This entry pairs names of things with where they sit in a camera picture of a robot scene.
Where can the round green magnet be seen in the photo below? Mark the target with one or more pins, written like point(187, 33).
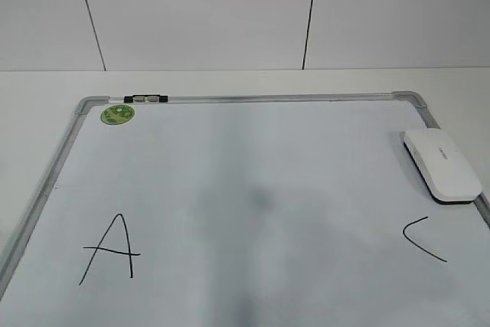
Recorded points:
point(117, 115)

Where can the white board eraser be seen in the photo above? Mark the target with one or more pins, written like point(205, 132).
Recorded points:
point(446, 171)

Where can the white board with grey frame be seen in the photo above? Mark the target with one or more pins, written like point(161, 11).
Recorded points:
point(246, 211)

